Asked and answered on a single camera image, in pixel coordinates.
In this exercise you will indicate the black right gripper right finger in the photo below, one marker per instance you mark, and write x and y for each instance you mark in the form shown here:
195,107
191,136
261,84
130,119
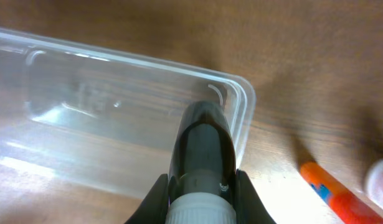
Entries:
248,205

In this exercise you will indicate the dark bottle white cap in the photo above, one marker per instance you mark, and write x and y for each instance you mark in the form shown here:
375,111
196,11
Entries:
202,170

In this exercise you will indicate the orange glue stick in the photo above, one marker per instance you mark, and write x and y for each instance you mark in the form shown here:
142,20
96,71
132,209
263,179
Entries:
348,207

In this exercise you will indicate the white pump bottle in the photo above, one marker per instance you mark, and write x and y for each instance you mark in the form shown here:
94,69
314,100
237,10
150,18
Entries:
373,184

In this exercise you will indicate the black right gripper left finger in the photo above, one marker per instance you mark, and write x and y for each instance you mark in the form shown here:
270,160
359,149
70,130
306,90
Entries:
154,207

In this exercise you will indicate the clear plastic container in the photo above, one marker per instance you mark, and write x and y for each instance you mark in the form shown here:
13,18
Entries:
103,118

